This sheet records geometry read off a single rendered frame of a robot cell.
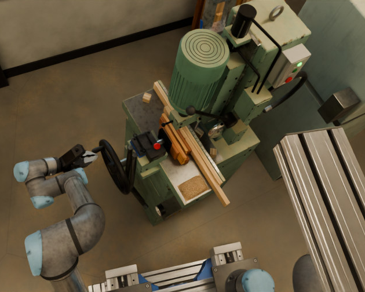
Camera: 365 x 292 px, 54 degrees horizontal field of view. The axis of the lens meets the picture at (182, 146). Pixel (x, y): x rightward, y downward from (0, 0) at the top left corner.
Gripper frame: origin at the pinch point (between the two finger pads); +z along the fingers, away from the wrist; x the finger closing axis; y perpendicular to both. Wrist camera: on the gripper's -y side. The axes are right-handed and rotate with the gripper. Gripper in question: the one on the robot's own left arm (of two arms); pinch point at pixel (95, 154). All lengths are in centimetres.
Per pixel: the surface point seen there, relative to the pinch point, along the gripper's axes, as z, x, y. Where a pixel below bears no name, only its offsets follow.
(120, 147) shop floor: 71, -36, 62
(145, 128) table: 22.8, -2.2, -13.4
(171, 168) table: 23.6, 21.6, -13.4
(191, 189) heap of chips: 24.3, 35.2, -16.6
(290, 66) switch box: 30, 24, -82
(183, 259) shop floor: 72, 55, 63
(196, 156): 32.3, 23.0, -23.0
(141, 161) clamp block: 10.0, 14.3, -12.6
